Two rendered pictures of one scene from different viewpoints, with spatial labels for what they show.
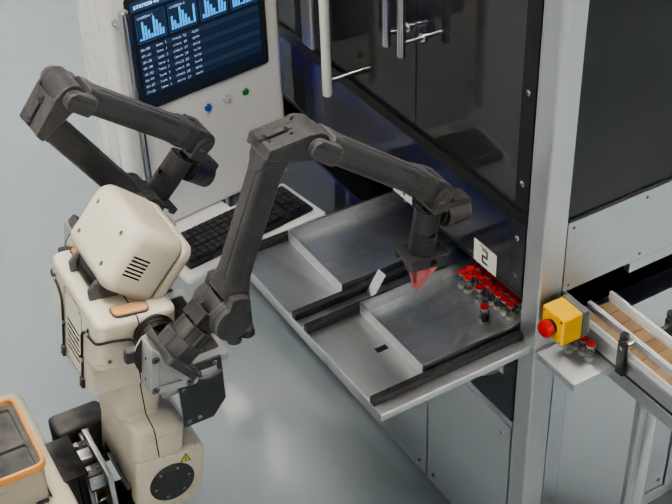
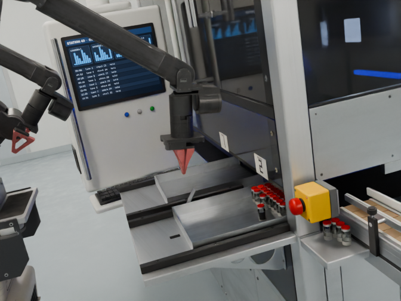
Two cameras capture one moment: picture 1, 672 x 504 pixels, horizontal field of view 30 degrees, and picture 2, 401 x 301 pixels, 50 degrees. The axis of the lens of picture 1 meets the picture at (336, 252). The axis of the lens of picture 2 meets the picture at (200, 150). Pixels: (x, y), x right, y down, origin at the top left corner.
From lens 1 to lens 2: 1.81 m
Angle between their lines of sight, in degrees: 26
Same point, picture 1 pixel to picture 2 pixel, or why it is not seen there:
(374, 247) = (206, 184)
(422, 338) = (209, 230)
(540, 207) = (277, 89)
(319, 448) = not seen: outside the picture
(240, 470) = not seen: outside the picture
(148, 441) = not seen: outside the picture
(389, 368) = (172, 248)
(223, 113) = (138, 120)
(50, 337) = (95, 277)
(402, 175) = (136, 46)
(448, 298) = (241, 207)
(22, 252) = (104, 240)
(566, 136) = (287, 11)
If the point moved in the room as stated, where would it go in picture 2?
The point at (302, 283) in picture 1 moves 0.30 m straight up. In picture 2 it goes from (148, 202) to (129, 119)
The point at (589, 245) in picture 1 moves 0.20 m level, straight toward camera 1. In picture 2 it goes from (336, 136) to (315, 164)
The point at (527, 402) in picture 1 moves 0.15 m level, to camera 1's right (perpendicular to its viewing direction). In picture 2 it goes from (303, 292) to (363, 293)
